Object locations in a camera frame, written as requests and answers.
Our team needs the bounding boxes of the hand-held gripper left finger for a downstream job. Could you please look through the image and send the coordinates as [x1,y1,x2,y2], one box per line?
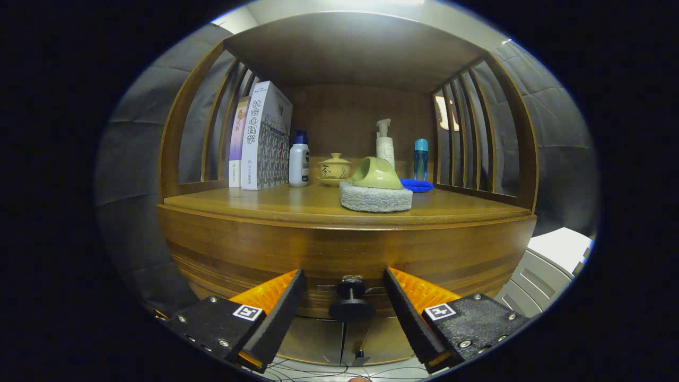
[164,268,307,374]

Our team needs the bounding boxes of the black floor cables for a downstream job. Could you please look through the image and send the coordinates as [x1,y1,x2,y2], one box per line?
[263,358,430,381]

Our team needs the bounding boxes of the thin purple book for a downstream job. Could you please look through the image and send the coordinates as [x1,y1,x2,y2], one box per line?
[229,96,251,188]

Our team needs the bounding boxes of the blue transparent bottle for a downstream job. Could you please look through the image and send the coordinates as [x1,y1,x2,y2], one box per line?
[414,138,429,181]

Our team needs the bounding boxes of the wooden drawer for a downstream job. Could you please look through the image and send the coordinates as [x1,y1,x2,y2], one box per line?
[158,204,537,323]

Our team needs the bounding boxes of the wooden countertop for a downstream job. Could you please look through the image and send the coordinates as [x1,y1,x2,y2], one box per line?
[163,157,531,226]

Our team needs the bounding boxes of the white plastic drawer unit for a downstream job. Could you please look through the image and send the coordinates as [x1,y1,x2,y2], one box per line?
[493,228,594,319]

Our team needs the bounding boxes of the wooden cabinet door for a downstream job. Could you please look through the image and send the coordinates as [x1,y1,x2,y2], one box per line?
[277,317,344,366]
[345,318,417,366]

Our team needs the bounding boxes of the thick white book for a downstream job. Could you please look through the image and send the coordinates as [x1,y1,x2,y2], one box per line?
[241,81,293,191]

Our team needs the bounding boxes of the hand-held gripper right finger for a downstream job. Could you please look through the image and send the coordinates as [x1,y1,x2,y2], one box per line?
[384,267,531,374]

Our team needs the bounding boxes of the wooden cabinet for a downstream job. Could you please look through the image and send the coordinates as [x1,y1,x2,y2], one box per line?
[158,11,539,367]

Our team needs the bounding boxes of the white pump bottle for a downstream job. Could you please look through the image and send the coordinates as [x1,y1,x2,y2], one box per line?
[376,118,396,169]

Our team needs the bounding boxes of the white bottle blue cap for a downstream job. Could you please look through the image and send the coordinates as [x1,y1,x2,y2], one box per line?
[289,130,310,187]

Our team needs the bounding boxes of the yellow lidded tea cup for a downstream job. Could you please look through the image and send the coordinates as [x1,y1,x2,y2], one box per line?
[316,153,352,187]

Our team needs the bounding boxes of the green handled scrubbing sponge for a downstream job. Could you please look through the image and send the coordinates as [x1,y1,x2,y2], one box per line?
[339,157,413,213]

